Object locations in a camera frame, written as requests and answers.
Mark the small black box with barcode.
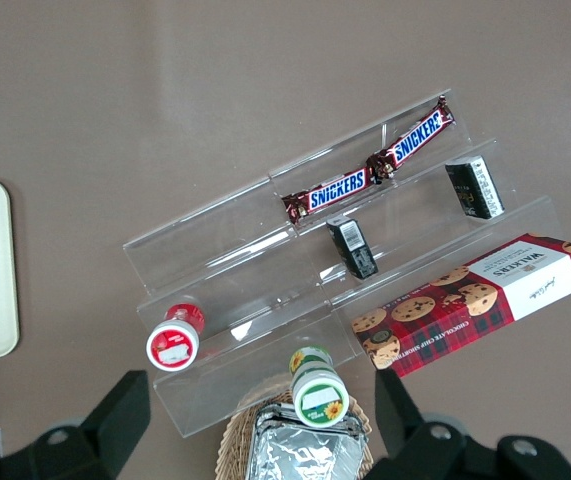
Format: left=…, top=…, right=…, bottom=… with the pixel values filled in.
left=325, top=215, right=380, bottom=280

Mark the wicker basket with foil containers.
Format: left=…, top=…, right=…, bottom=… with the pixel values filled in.
left=214, top=384, right=372, bottom=480

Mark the small black box white text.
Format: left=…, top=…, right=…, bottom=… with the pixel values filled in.
left=443, top=154, right=507, bottom=220

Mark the red-lidded small cup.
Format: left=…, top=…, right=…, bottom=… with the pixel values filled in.
left=145, top=301, right=206, bottom=372

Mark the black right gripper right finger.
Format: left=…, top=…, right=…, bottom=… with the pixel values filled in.
left=359, top=368, right=571, bottom=480

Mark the red Walkers cookie box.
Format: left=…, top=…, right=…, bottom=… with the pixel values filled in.
left=350, top=232, right=571, bottom=379

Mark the clear acrylic tiered stand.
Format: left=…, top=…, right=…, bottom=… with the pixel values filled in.
left=122, top=88, right=561, bottom=440

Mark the green-lidded small cup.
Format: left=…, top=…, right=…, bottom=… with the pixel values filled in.
left=287, top=346, right=350, bottom=428

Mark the Snickers chocolate bar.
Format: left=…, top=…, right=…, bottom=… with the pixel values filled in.
left=366, top=96, right=456, bottom=182
left=281, top=168, right=382, bottom=224

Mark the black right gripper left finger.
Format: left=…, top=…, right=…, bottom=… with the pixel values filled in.
left=0, top=369, right=152, bottom=480

